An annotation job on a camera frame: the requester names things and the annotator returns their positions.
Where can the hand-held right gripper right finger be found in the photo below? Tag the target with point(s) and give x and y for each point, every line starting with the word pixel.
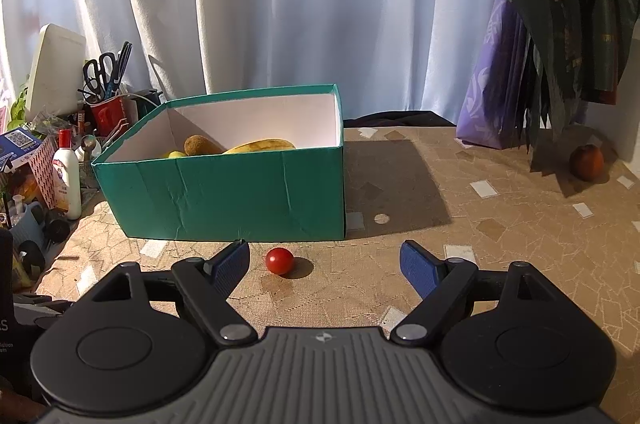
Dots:
pixel 417 271

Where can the blue-grey desk organizer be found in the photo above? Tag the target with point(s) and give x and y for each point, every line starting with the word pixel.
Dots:
pixel 27 224

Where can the black pens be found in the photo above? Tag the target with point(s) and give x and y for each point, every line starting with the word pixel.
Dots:
pixel 123 61

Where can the white lotion bottle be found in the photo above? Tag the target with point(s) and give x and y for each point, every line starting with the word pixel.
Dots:
pixel 67 179

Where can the metal spoon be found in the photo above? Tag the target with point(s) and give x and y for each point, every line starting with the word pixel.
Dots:
pixel 89 144

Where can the beige patterned tablecloth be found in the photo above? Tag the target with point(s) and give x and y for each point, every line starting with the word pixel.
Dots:
pixel 500 224

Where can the red pen holder cup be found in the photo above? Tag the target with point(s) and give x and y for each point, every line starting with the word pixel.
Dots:
pixel 110 116

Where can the person's left hand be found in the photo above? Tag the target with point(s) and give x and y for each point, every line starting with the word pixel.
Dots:
pixel 15 404

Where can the red peach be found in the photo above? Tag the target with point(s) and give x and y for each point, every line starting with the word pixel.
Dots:
pixel 586 162

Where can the green cardboard box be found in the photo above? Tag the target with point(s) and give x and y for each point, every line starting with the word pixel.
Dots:
pixel 225 194

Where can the bundle of dark green bags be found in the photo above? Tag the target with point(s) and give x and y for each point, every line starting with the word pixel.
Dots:
pixel 565 3

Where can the white router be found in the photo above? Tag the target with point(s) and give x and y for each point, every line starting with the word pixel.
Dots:
pixel 52 71

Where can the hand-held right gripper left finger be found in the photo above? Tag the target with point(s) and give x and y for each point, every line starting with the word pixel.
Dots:
pixel 232 265

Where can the yellow banana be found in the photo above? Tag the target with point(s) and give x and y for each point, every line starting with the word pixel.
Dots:
pixel 260 146

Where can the green plant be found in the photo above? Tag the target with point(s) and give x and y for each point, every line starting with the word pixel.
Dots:
pixel 19 108

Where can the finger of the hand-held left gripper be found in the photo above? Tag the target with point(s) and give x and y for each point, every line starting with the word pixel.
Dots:
pixel 37 305

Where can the brown kiwi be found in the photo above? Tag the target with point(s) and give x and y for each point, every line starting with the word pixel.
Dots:
pixel 200 145

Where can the dark square container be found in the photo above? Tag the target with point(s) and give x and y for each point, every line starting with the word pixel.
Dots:
pixel 148 101

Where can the red cherry tomato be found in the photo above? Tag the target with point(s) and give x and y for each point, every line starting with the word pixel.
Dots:
pixel 279 261

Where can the white curtain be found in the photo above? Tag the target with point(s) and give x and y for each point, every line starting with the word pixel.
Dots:
pixel 275 3

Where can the blue printed box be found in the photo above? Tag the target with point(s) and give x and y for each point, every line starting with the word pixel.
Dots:
pixel 17 148

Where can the black scissors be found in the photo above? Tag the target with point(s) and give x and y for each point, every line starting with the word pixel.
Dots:
pixel 97 73

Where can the purple plastic bag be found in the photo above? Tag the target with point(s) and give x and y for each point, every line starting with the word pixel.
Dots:
pixel 492 103

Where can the yellow lemon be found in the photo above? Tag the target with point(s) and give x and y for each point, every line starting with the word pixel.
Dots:
pixel 175 154

